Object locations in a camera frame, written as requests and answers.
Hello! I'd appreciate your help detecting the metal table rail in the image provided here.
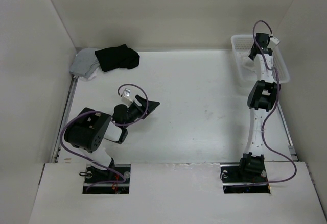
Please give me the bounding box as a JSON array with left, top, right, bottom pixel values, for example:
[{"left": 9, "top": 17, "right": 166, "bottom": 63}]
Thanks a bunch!
[
  {"left": 49, "top": 77, "right": 78, "bottom": 163},
  {"left": 277, "top": 102, "right": 298, "bottom": 162}
]

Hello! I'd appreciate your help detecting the white tank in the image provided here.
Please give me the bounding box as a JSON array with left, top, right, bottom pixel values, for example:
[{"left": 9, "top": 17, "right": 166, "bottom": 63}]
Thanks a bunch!
[
  {"left": 241, "top": 50, "right": 256, "bottom": 73},
  {"left": 73, "top": 68, "right": 99, "bottom": 82}
]

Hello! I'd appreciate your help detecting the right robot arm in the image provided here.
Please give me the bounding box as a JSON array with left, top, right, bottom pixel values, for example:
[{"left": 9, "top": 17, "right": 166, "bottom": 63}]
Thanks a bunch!
[{"left": 237, "top": 33, "right": 277, "bottom": 183}]

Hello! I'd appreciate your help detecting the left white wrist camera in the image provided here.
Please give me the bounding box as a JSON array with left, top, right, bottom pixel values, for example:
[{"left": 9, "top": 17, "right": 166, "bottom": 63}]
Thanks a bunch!
[{"left": 121, "top": 88, "right": 133, "bottom": 106}]

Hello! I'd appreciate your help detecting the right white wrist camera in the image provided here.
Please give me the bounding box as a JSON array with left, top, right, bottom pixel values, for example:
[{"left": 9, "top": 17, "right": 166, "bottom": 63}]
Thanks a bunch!
[{"left": 267, "top": 36, "right": 280, "bottom": 50}]

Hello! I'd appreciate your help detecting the white folded tank top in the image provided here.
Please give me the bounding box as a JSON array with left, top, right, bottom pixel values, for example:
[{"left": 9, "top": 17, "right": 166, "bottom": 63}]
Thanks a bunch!
[{"left": 73, "top": 68, "right": 99, "bottom": 82}]

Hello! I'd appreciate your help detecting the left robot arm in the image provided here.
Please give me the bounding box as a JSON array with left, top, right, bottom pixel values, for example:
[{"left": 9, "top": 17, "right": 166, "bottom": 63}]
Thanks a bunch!
[{"left": 63, "top": 95, "right": 160, "bottom": 183}]

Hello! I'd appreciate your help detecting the black folded tank top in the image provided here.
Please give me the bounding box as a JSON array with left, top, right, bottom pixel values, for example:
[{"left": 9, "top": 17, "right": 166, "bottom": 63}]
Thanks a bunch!
[{"left": 95, "top": 44, "right": 140, "bottom": 72}]

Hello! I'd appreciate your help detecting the left metal table rail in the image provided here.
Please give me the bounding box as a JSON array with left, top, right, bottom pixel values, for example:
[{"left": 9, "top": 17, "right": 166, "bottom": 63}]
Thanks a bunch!
[{"left": 49, "top": 77, "right": 78, "bottom": 163}]

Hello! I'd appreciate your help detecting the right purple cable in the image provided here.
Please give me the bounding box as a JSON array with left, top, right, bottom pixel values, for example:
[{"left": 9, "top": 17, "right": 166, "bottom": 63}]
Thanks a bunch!
[{"left": 252, "top": 20, "right": 297, "bottom": 185}]

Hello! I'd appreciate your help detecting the right metal table rail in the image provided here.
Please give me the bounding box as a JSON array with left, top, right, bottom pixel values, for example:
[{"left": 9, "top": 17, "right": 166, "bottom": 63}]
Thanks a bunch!
[{"left": 277, "top": 102, "right": 298, "bottom": 162}]

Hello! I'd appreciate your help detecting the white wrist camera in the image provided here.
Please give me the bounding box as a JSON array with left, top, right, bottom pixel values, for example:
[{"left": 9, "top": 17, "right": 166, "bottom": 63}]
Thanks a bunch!
[
  {"left": 267, "top": 36, "right": 280, "bottom": 50},
  {"left": 121, "top": 88, "right": 133, "bottom": 106}
]

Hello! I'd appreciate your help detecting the purple cable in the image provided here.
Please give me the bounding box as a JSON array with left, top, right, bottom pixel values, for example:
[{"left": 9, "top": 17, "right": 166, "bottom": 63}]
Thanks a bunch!
[
  {"left": 59, "top": 83, "right": 150, "bottom": 192},
  {"left": 252, "top": 20, "right": 297, "bottom": 185}
]

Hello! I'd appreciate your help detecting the white plastic basket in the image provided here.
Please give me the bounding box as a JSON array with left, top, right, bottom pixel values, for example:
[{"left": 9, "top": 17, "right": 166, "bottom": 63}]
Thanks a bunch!
[{"left": 230, "top": 34, "right": 290, "bottom": 86}]

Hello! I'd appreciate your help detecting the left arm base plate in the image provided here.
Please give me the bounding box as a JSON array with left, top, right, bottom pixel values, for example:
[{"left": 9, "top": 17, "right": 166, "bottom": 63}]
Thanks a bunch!
[{"left": 79, "top": 165, "right": 131, "bottom": 195}]

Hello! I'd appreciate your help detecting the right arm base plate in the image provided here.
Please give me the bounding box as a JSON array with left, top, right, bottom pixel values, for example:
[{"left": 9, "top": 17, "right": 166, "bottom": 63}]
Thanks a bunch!
[{"left": 220, "top": 164, "right": 271, "bottom": 194}]

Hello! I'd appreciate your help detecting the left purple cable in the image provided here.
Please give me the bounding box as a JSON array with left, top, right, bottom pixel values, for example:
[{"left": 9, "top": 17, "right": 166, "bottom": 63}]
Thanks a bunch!
[{"left": 59, "top": 83, "right": 150, "bottom": 192}]

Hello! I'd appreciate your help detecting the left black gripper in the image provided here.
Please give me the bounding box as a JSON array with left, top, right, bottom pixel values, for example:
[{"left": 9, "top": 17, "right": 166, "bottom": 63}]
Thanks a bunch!
[{"left": 123, "top": 95, "right": 159, "bottom": 128}]

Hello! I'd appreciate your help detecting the grey folded tank top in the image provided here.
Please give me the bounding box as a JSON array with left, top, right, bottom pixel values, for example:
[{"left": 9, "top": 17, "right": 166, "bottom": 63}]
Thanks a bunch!
[{"left": 69, "top": 48, "right": 100, "bottom": 78}]

